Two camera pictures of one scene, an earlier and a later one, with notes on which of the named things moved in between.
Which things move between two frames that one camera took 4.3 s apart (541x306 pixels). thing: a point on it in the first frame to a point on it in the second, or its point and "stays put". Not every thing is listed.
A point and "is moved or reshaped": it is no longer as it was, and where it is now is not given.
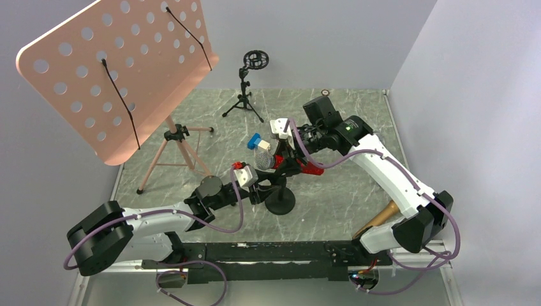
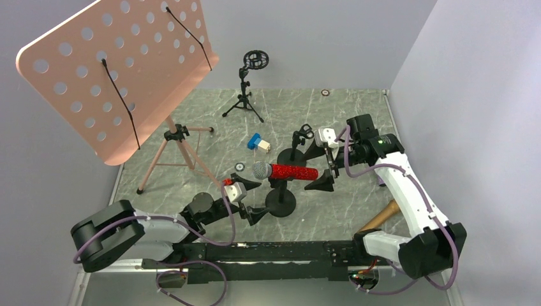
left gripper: [257, 192] to [242, 203]
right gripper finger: [289, 167] to [325, 182]
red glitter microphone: [266, 160] is moved or reshaped
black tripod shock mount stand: [252, 60] stays put
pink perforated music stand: [116, 71] stays put
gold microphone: [388, 212] stays put
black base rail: [272, 262] stays put
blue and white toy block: [255, 141] stays put
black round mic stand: [281, 201] stays put
